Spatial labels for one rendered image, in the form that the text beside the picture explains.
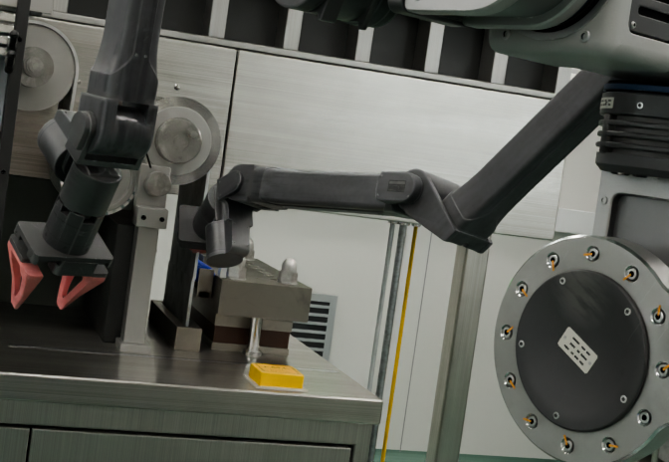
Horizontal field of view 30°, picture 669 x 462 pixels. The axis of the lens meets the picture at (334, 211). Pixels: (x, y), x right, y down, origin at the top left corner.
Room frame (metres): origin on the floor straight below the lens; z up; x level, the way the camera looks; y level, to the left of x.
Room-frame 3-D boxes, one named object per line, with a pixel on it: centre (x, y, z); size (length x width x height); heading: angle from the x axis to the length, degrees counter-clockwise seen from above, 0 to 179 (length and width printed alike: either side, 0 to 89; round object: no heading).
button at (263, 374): (1.89, 0.05, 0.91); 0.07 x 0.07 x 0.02; 18
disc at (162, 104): (2.06, 0.28, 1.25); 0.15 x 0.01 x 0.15; 108
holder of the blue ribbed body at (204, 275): (2.20, 0.23, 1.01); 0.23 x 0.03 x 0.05; 18
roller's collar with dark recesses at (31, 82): (1.96, 0.51, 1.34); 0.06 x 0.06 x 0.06; 18
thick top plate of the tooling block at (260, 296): (2.27, 0.16, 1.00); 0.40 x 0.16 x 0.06; 18
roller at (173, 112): (2.17, 0.32, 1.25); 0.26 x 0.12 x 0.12; 18
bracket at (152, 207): (2.01, 0.30, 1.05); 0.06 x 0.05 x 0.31; 18
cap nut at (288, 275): (2.13, 0.06, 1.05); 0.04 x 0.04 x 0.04
